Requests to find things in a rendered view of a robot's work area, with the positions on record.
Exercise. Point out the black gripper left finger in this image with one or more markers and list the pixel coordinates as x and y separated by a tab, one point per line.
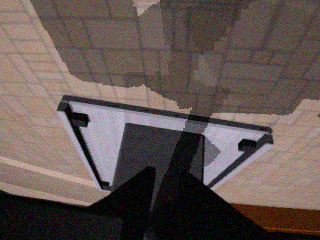
122	215

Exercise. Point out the orange shallow tray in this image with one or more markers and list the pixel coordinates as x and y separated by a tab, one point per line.
282	219

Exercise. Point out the dark grey metal shaft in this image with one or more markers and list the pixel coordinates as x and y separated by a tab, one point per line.
173	220

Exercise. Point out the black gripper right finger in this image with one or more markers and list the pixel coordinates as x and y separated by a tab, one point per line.
220	221

